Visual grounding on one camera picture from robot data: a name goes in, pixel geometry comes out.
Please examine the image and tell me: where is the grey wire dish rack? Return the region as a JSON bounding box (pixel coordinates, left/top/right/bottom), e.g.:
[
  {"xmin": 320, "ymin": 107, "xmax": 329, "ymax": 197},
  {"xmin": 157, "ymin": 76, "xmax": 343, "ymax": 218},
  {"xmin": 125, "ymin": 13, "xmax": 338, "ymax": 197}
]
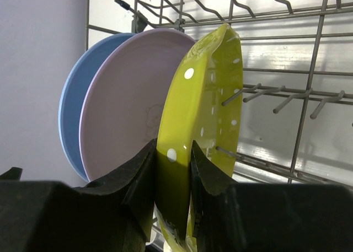
[{"xmin": 87, "ymin": 0, "xmax": 352, "ymax": 189}]

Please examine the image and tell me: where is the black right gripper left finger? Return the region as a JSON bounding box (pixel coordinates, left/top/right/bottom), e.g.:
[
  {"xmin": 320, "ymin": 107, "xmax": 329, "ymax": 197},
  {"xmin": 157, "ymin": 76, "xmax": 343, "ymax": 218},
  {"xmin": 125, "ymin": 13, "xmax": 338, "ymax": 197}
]
[{"xmin": 1, "ymin": 140, "xmax": 157, "ymax": 251}]

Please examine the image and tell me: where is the blue plastic plate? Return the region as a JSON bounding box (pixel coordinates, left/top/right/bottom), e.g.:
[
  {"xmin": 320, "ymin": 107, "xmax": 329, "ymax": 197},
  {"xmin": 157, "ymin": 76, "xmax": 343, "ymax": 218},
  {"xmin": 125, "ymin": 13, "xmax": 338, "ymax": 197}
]
[{"xmin": 58, "ymin": 33, "xmax": 134, "ymax": 181}]

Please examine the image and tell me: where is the green polka-dot plate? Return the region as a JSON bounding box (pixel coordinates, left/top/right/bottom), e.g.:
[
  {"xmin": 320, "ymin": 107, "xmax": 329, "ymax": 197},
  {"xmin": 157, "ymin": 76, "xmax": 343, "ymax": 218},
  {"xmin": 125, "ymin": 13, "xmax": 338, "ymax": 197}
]
[{"xmin": 156, "ymin": 24, "xmax": 243, "ymax": 251}]

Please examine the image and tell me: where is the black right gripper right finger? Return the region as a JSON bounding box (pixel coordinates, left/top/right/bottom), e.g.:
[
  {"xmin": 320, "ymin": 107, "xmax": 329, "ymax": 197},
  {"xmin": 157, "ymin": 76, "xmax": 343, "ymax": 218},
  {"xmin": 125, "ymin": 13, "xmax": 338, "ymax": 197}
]
[{"xmin": 190, "ymin": 143, "xmax": 352, "ymax": 251}]

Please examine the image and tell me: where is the lilac plastic plate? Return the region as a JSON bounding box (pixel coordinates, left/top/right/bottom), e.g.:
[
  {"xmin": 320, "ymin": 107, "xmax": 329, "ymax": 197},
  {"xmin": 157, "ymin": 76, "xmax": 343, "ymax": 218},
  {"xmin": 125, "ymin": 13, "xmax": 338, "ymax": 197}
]
[{"xmin": 79, "ymin": 29, "xmax": 195, "ymax": 181}]

